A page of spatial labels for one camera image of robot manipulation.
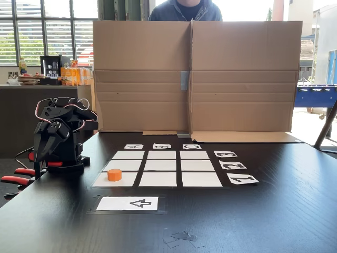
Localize round orange token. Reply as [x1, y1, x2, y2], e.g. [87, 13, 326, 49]
[107, 169, 123, 182]

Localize white nine-square grid sheet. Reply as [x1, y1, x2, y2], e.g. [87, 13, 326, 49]
[88, 149, 230, 189]

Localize dark counter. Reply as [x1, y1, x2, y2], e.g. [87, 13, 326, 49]
[0, 84, 93, 159]

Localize orange juice carton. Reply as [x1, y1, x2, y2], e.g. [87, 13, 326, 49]
[60, 67, 73, 86]
[80, 67, 92, 85]
[71, 67, 81, 86]

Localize food platter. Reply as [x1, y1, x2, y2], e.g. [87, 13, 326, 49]
[17, 73, 47, 86]

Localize black glass-front cabinet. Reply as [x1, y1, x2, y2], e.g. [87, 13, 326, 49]
[39, 55, 71, 79]

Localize red and black clamp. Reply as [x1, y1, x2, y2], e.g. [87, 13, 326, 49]
[0, 151, 64, 199]

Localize yellow bottle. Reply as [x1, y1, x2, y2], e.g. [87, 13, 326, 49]
[18, 57, 28, 75]

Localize white arrow paper sheet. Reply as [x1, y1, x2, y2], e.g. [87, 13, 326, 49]
[96, 197, 159, 211]

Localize brown cardboard box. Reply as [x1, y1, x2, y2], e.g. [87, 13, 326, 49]
[190, 20, 304, 144]
[92, 20, 193, 135]

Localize person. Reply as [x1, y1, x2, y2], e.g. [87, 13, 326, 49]
[147, 0, 224, 22]

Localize clear tape scraps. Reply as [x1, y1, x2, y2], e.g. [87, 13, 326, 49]
[162, 230, 206, 249]

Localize paper label number 3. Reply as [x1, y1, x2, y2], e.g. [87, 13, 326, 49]
[213, 150, 238, 158]

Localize paper label number 2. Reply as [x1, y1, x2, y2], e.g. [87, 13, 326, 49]
[219, 160, 247, 170]

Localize paper label number 1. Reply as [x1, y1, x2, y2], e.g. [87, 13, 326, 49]
[226, 173, 260, 186]

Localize blue foosball table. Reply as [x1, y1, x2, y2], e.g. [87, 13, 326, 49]
[294, 84, 337, 121]

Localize grey metal leg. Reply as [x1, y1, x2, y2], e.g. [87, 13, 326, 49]
[313, 101, 337, 154]

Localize black power cable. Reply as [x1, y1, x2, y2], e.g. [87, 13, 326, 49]
[14, 146, 35, 169]

